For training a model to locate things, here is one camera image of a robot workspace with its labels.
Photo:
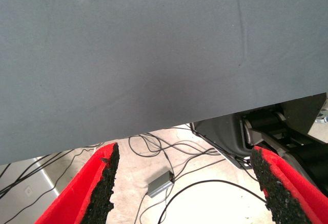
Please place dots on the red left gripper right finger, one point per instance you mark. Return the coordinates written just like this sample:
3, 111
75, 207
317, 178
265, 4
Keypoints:
287, 190

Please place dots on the dark grey table cloth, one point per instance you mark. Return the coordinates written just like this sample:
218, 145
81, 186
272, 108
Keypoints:
128, 55

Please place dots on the silver metal floor box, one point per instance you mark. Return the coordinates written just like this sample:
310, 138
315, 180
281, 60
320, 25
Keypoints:
30, 203

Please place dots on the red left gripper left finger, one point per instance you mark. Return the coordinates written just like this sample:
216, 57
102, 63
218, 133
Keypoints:
74, 195

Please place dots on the grey power adapter box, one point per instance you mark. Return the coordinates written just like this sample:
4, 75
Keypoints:
160, 185

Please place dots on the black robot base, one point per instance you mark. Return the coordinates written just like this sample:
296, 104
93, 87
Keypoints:
217, 137

